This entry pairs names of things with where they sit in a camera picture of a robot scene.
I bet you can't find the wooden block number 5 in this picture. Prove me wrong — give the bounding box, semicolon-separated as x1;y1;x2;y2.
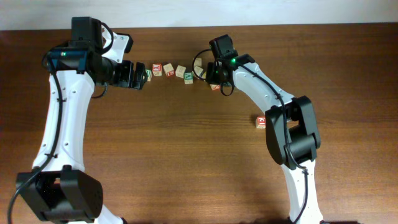
162;63;175;77

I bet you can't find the ice cream picture wooden block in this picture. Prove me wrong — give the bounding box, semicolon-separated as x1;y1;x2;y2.
210;84;221;91

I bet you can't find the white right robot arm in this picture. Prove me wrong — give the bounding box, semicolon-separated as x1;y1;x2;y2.
206;54;323;223

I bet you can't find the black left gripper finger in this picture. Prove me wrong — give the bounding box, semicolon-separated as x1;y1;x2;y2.
130;75;147;90
134;62;146;75

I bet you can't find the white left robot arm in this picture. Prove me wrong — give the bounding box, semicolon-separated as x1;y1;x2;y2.
16;26;147;223

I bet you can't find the red E wooden block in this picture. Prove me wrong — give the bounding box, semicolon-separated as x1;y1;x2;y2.
256;116;266;129

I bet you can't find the red A wooden block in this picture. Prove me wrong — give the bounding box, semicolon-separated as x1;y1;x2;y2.
193;58;202;67

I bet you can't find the wooden block number 8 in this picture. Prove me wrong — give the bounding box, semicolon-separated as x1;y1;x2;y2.
175;65;187;78

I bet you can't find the red Y wooden block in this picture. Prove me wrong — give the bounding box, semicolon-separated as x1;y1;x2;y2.
152;63;162;77

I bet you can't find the green B wooden block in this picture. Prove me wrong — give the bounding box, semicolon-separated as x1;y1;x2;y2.
146;69;152;82

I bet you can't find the wooden block number 2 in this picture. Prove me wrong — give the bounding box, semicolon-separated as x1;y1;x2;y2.
193;65;204;78

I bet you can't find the green V wooden block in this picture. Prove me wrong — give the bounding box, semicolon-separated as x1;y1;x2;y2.
183;72;193;85

